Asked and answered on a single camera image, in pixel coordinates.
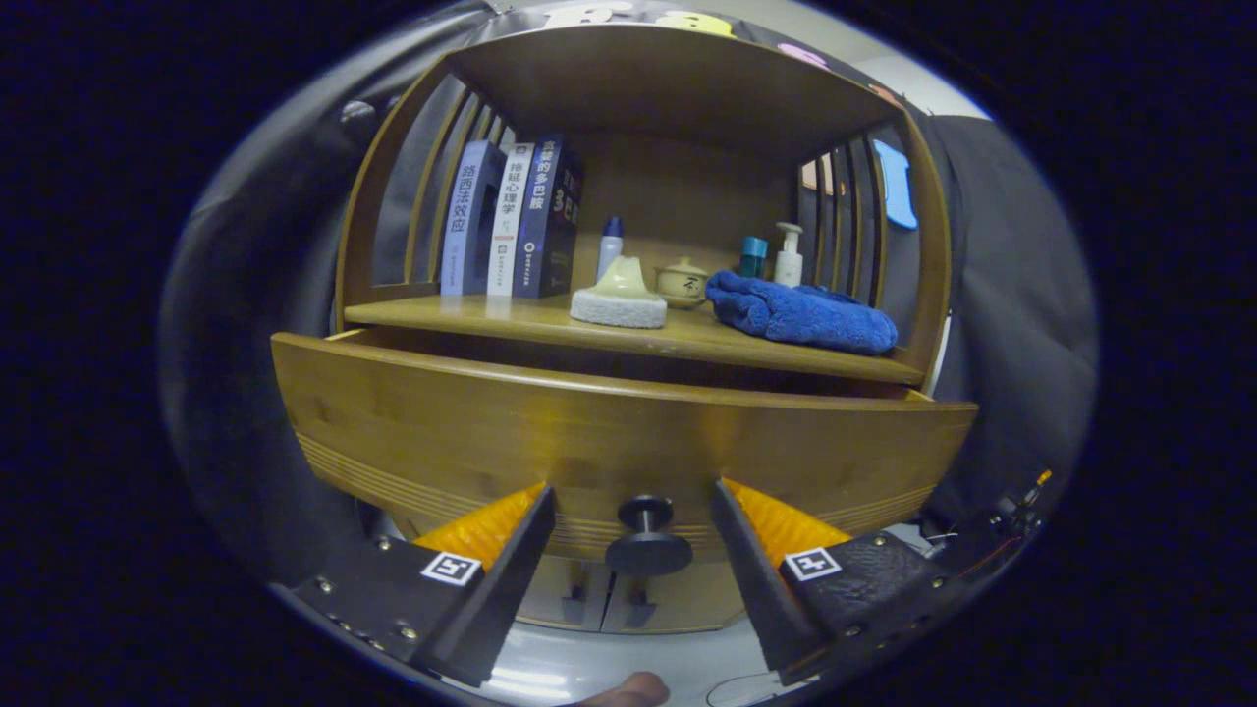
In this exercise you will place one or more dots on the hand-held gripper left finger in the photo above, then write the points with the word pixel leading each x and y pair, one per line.
pixel 501 599

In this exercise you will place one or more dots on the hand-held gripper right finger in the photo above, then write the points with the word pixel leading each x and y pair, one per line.
pixel 756 579

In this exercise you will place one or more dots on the black round drawer knob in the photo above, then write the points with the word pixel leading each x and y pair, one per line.
pixel 648 552

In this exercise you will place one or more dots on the wooden countertop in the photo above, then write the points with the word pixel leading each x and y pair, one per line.
pixel 511 316

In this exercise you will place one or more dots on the wooden cabinet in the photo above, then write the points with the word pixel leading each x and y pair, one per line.
pixel 668 79

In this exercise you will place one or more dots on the dark equipment with orange part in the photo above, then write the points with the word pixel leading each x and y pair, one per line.
pixel 992 535

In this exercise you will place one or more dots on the blue folded towel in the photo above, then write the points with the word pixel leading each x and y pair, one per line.
pixel 805 314

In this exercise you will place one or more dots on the beige lidded teacup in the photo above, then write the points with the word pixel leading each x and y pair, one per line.
pixel 683 285

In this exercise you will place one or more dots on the white pump bottle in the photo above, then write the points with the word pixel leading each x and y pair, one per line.
pixel 789 265

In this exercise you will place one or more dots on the teal cylindrical bottle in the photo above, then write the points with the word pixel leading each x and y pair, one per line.
pixel 753 257

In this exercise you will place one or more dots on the white bottle blue cap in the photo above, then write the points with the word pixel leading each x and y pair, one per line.
pixel 610 250

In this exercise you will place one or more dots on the white book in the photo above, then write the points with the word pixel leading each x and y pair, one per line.
pixel 509 226

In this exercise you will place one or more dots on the dark blue book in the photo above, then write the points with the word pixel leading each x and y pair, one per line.
pixel 535 216

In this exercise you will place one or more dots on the light blue book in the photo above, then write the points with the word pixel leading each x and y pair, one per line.
pixel 462 216

